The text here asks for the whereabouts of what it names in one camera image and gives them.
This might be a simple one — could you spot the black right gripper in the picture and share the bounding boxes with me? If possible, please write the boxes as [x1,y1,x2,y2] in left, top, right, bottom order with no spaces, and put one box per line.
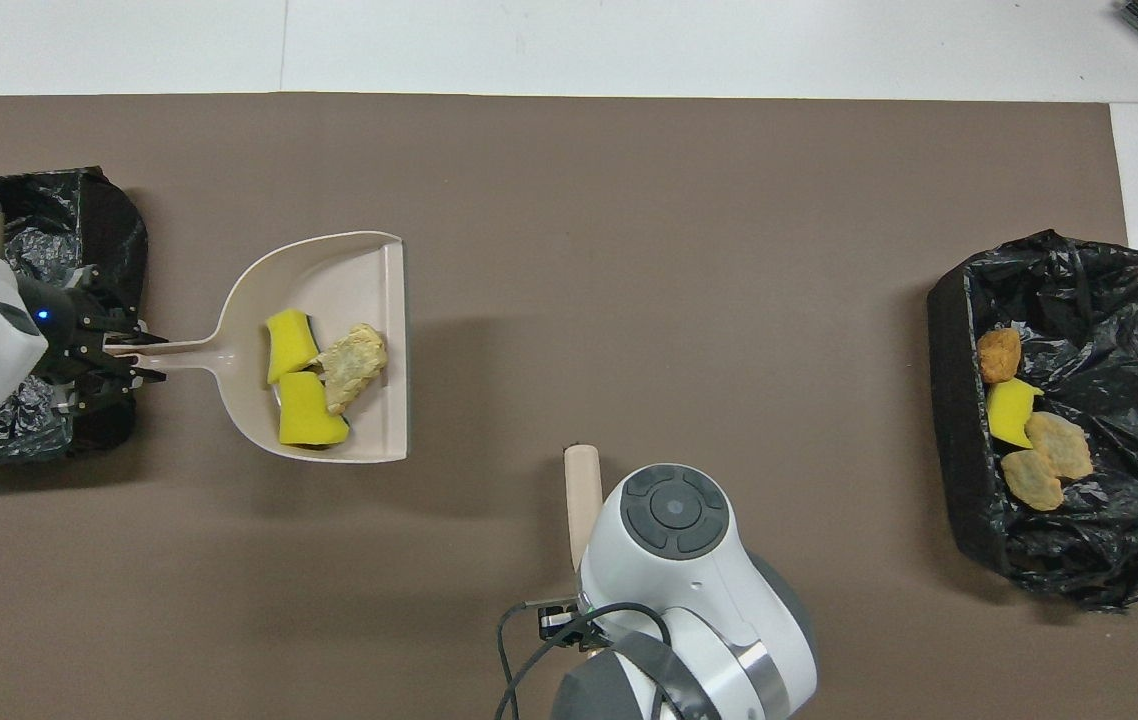
[539,598,598,651]

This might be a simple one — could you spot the brown table mat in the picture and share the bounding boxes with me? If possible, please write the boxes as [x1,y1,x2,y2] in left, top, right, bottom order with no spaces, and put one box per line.
[0,93,1138,720]

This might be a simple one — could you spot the beige plastic dustpan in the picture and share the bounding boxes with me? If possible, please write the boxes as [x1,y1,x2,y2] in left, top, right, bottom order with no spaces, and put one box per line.
[105,231,411,465]

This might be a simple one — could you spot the yellow sponge piece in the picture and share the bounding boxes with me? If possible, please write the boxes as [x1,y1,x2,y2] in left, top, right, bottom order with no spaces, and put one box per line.
[276,370,352,448]
[265,308,322,386]

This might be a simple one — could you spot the left black trash bag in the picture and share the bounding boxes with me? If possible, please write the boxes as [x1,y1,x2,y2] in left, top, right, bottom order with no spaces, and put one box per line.
[926,229,1138,614]

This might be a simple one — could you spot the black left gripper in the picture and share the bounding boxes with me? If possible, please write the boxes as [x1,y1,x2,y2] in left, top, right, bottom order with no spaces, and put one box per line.
[17,266,171,413]

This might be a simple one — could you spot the yellow sponge with green side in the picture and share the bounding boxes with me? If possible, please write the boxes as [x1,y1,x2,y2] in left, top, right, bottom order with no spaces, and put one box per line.
[986,376,1046,447]

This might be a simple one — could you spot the right black trash bag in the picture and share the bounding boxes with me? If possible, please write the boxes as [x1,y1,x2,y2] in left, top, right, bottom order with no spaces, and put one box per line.
[0,166,149,465]

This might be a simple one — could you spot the beige hand brush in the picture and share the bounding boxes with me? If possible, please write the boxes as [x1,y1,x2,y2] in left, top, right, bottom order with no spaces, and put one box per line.
[563,444,606,574]

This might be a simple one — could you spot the black trash bag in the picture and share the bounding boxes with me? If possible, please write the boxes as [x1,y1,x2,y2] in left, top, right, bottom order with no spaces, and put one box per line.
[926,229,1138,614]
[0,166,149,465]

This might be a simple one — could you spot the brown bread roll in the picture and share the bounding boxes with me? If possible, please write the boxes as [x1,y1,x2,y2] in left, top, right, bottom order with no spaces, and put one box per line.
[976,327,1024,386]

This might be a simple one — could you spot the striped orange croissant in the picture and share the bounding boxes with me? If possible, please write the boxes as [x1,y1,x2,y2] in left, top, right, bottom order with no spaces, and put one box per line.
[1024,411,1096,481]

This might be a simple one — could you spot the pale bread piece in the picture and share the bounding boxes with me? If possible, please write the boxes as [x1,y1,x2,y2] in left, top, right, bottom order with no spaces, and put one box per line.
[1000,448,1066,513]
[313,322,391,417]

